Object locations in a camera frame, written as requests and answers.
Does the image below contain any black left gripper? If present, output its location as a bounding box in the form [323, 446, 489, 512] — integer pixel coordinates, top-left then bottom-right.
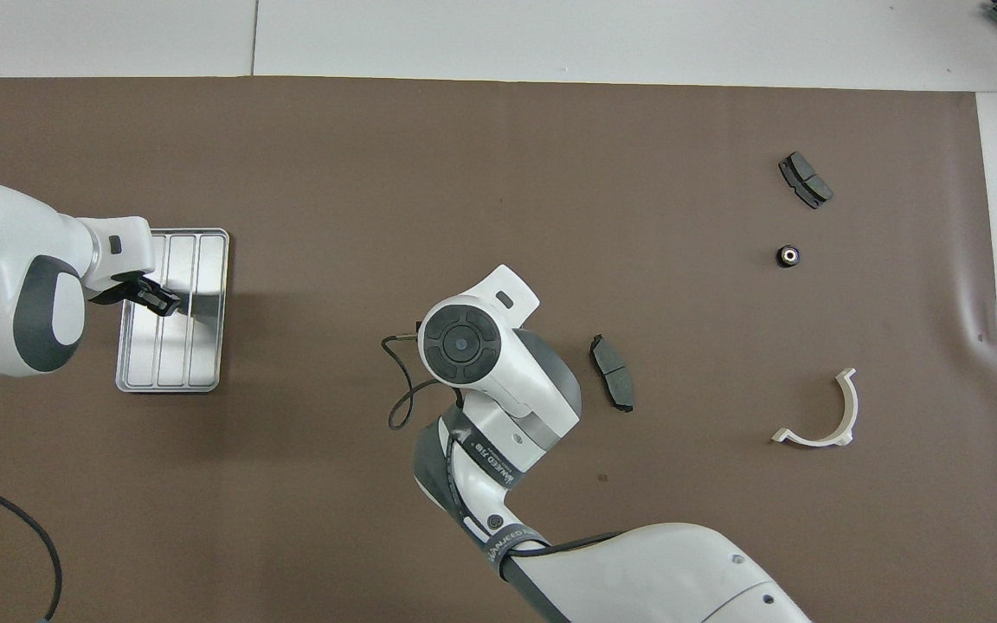
[90, 275, 182, 317]

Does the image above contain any silver metal tray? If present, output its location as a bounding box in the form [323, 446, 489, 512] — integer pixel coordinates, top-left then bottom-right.
[115, 228, 231, 395]

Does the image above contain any brown paper table mat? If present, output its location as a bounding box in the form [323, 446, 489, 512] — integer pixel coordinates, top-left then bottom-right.
[0, 76, 997, 623]

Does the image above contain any long dark grey brake pad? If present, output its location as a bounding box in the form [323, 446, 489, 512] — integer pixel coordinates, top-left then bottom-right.
[589, 334, 636, 414]

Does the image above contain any short dark grey brake pad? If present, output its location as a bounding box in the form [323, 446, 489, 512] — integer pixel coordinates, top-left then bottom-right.
[778, 151, 834, 209]

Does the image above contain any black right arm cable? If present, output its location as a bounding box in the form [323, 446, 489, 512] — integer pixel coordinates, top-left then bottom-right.
[380, 329, 465, 431]

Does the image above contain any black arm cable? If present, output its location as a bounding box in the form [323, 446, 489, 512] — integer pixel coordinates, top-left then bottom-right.
[380, 329, 465, 431]
[0, 470, 63, 622]

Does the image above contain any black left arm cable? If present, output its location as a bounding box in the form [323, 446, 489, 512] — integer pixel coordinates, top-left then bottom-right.
[0, 470, 63, 622]

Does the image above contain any white curved plastic bracket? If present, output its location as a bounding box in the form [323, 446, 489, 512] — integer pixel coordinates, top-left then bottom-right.
[771, 368, 859, 448]

